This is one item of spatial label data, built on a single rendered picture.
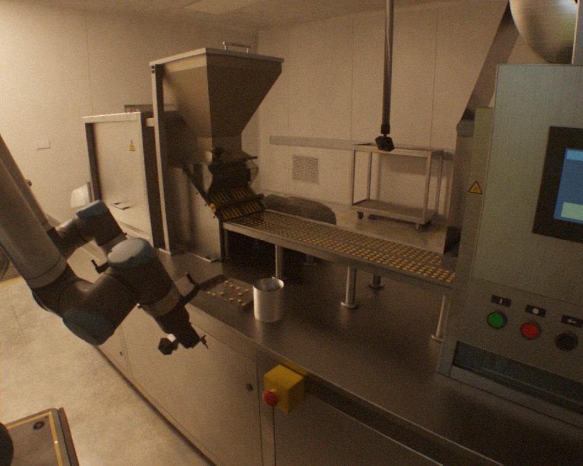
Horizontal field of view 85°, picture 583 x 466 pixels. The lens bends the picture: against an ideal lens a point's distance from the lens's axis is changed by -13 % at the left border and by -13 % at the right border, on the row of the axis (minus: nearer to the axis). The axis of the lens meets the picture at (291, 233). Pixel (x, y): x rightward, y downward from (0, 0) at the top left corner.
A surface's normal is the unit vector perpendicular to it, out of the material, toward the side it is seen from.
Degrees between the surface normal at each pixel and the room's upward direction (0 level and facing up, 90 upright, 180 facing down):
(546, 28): 90
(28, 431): 0
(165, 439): 0
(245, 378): 90
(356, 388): 0
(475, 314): 90
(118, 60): 90
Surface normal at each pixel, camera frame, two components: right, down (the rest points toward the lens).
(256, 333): 0.00, -0.95
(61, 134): 0.76, 0.21
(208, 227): -0.65, 0.24
